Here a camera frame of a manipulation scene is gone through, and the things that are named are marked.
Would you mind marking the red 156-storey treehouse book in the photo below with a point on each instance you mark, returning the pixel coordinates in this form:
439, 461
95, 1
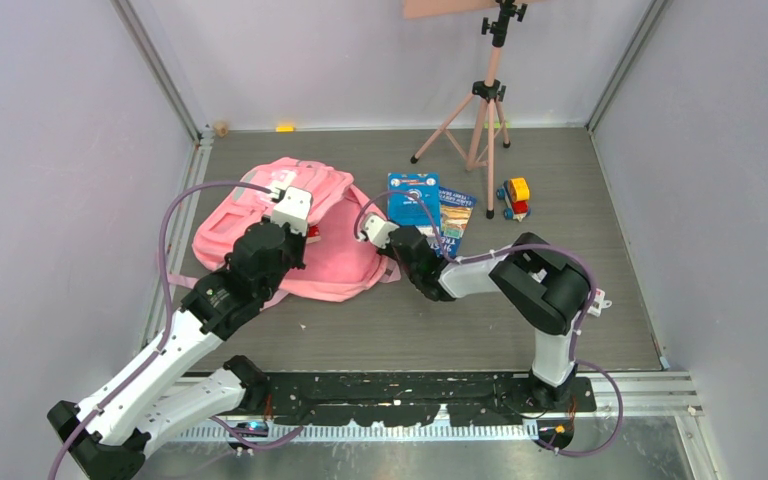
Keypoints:
313, 234

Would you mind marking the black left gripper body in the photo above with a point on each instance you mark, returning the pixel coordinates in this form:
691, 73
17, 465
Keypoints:
293, 253

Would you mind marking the colourful toy block train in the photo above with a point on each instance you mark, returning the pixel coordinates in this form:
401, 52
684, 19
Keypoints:
515, 193

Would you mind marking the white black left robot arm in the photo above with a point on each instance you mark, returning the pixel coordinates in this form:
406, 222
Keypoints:
112, 432

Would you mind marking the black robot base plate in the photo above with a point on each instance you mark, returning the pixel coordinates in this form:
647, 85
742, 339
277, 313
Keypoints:
403, 399

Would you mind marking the thick worn paperback book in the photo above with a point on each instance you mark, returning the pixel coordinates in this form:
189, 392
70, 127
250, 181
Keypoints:
415, 200

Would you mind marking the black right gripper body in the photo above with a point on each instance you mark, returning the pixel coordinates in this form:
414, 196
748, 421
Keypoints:
386, 247

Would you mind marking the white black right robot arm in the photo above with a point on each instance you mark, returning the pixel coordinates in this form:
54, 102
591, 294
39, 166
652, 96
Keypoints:
549, 289

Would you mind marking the clear geometry ruler set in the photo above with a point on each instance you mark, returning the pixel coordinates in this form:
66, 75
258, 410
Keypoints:
599, 304

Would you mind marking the pink tripod stand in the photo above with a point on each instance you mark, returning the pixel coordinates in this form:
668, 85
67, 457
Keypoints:
488, 93

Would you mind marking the small wooden block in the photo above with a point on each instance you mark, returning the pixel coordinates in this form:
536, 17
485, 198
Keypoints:
221, 128

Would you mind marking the pink student backpack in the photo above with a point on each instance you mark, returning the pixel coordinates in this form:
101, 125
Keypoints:
338, 267

